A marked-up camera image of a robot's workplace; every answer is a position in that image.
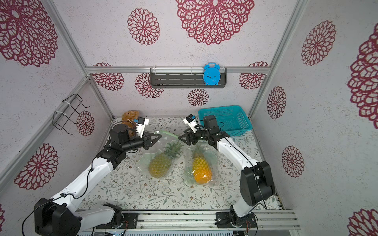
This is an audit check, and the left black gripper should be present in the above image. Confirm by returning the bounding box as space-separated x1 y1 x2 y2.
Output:
122 132 162 152

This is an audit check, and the clear zip-top bag green seal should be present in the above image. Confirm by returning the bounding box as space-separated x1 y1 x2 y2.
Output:
136 131 184 179

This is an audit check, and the green pineapple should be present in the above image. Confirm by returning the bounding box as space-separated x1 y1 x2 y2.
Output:
148 141 183 179

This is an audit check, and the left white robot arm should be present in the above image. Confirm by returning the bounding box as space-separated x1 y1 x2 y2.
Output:
31 123 161 236

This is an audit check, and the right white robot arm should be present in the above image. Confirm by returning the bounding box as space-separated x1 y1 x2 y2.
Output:
179 114 276 228

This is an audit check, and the yellow orange pineapple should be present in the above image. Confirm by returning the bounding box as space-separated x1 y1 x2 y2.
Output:
192 146 213 184

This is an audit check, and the tan teddy bear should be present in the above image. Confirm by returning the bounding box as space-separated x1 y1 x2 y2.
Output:
122 110 140 138

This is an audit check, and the teal plastic basket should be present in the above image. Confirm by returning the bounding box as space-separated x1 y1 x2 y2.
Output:
198 105 253 136

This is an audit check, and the blue alarm clock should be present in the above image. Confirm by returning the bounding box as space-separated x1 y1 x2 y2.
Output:
203 63 221 86

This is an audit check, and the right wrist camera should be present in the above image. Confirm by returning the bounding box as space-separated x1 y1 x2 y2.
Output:
183 114 198 133

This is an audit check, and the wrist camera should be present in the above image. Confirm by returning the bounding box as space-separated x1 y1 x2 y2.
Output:
134 117 149 138
183 114 198 133

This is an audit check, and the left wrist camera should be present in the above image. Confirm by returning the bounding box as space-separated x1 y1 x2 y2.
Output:
134 117 149 138

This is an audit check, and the grey wall shelf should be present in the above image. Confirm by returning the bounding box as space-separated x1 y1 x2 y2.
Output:
150 68 227 89

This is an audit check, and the black wire wall rack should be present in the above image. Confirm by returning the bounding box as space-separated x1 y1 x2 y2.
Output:
51 93 90 135

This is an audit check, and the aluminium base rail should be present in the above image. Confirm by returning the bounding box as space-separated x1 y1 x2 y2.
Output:
76 209 301 232

